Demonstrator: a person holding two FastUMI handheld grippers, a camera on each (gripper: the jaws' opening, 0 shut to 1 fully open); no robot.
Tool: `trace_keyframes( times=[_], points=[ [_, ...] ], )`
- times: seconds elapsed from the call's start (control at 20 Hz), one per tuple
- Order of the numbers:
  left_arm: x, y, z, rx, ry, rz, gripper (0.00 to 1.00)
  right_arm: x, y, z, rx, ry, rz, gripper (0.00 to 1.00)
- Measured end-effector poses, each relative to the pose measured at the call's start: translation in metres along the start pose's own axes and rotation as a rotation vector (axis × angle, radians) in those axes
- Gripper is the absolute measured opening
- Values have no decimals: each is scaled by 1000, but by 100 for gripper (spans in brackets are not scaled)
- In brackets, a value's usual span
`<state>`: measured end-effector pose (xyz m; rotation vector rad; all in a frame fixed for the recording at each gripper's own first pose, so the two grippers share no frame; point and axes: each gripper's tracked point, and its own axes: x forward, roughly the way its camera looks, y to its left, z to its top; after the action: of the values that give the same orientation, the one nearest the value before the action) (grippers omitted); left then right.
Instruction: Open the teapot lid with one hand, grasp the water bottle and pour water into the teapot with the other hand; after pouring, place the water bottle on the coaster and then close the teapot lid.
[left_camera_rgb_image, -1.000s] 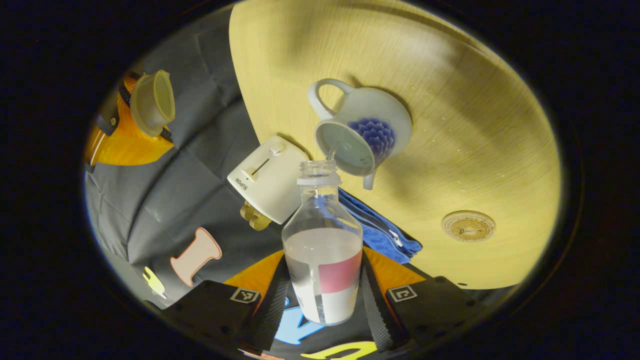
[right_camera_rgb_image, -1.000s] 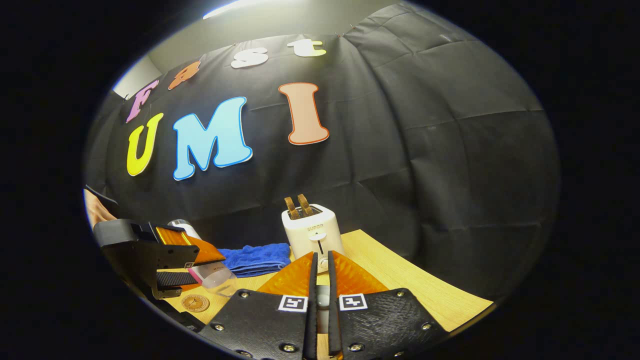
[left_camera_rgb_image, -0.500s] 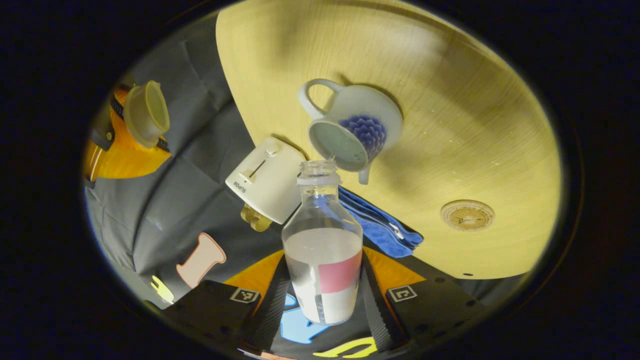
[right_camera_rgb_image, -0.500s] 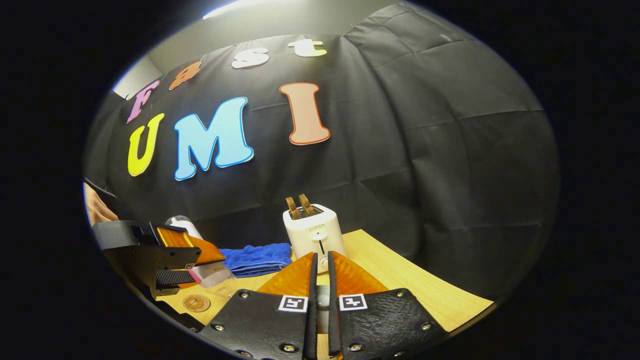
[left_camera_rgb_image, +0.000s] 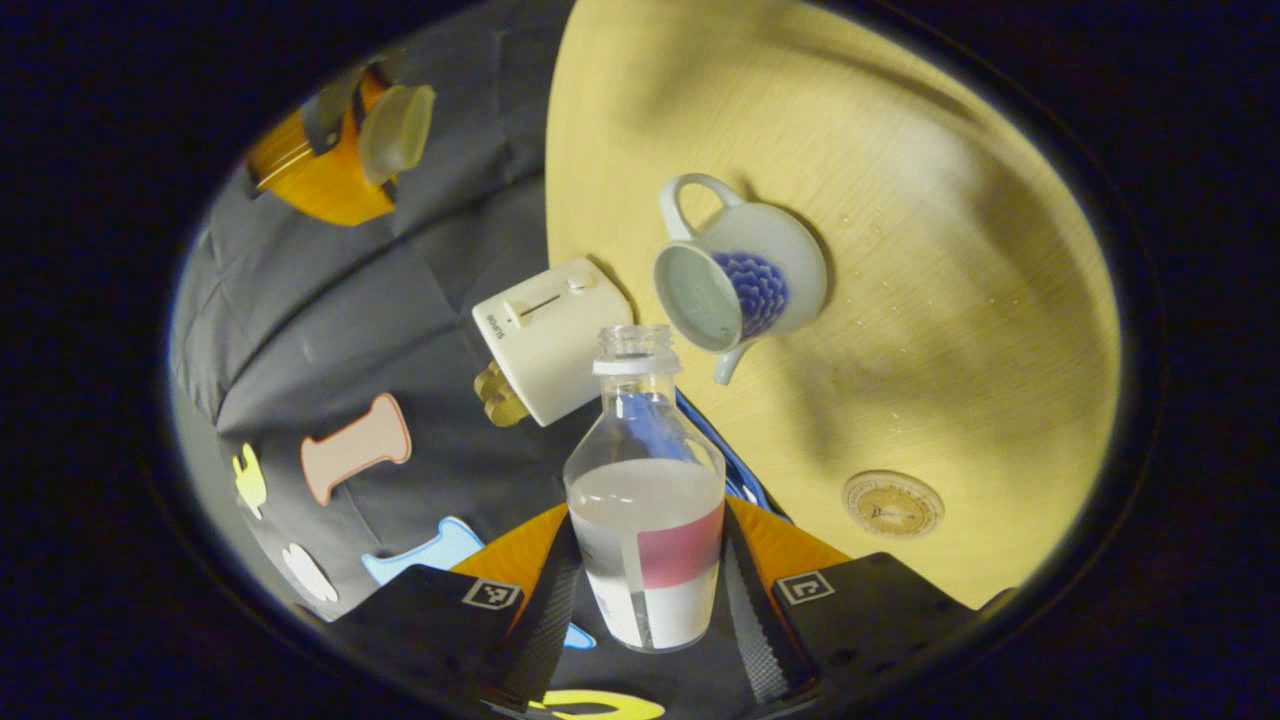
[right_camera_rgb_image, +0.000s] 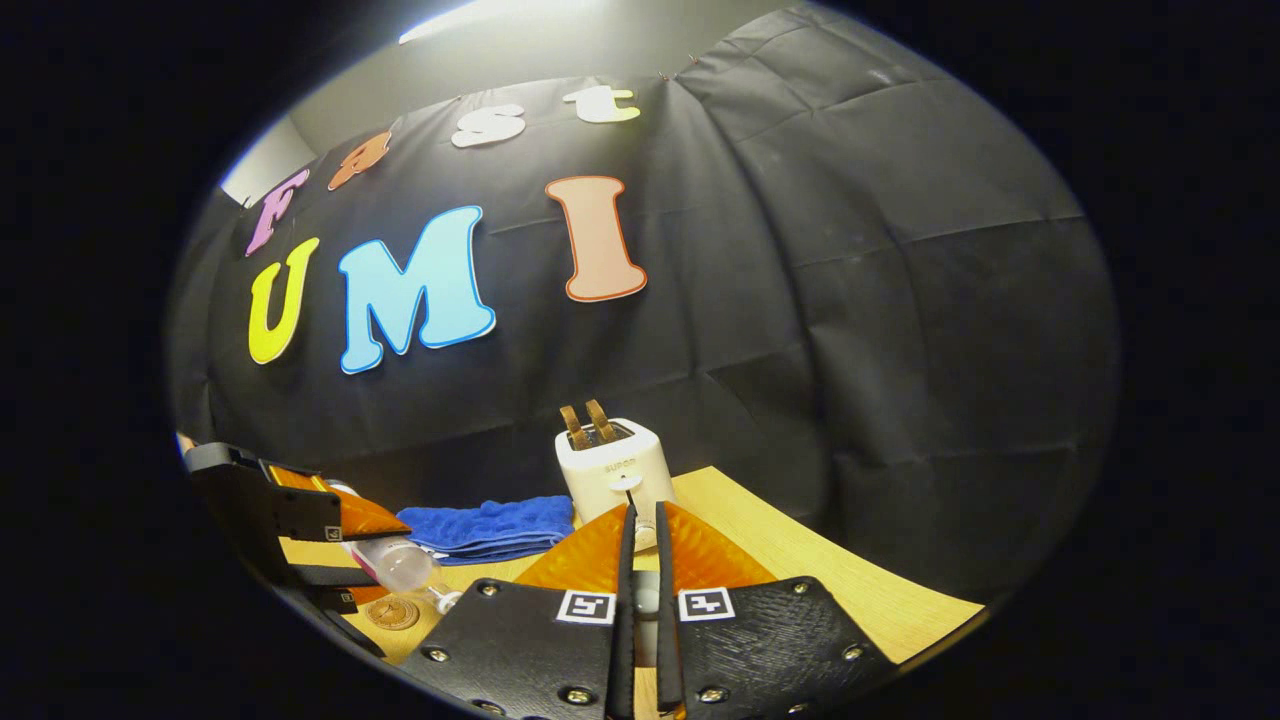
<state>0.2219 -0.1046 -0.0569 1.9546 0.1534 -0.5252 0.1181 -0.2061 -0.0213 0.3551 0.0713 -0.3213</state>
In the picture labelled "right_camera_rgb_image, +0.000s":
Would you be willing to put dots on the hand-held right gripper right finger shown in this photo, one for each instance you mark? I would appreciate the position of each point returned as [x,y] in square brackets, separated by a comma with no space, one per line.
[668,660]

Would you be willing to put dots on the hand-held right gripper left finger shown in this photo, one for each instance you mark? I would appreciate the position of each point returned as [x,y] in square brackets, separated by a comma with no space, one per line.
[625,670]

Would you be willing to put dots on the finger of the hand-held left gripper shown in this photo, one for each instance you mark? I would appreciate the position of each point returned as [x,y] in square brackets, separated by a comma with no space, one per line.
[305,515]
[330,576]

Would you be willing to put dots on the white blue teacup lid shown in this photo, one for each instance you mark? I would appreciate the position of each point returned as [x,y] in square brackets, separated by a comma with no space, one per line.
[646,600]

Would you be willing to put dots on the clear plastic water bottle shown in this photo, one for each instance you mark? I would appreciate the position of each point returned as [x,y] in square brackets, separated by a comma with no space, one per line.
[400,565]

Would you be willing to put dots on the round wooden coaster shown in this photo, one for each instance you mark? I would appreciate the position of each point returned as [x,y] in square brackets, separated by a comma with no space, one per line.
[392,612]

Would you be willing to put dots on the folded blue towel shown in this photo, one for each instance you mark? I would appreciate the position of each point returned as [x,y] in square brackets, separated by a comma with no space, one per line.
[490,525]

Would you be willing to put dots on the white toaster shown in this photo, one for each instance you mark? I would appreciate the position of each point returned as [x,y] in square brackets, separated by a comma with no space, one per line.
[610,470]

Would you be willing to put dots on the black backdrop cloth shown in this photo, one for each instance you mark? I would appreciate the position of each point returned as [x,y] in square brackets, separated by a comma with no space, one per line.
[850,300]

